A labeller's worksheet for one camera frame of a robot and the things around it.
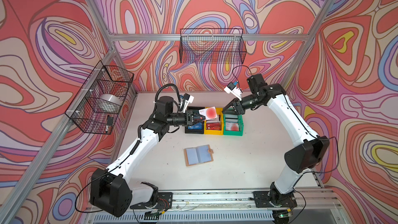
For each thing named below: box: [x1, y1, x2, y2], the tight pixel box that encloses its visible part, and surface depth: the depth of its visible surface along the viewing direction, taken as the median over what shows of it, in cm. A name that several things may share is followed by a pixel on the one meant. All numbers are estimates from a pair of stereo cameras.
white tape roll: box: [98, 93, 123, 107], surface depth 73 cm
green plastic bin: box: [222, 114, 244, 137], surface depth 96 cm
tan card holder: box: [183, 144, 214, 167], surface depth 89 cm
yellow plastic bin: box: [204, 107, 224, 136], surface depth 95 cm
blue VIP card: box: [187, 122, 203, 130], surface depth 100 cm
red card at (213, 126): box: [206, 122, 222, 131], surface depth 100 cm
